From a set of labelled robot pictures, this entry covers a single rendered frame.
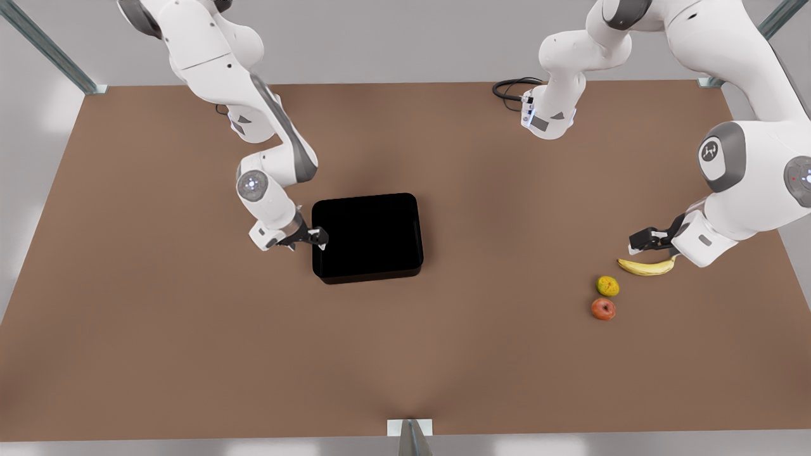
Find yellow banana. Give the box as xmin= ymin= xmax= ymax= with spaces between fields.
xmin=617 ymin=255 xmax=677 ymax=277

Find black square tray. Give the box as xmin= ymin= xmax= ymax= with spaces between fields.
xmin=311 ymin=193 xmax=425 ymax=285

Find silver frame post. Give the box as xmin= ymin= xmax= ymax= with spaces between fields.
xmin=0 ymin=0 xmax=108 ymax=96
xmin=387 ymin=419 xmax=434 ymax=456
xmin=698 ymin=0 xmax=811 ymax=89

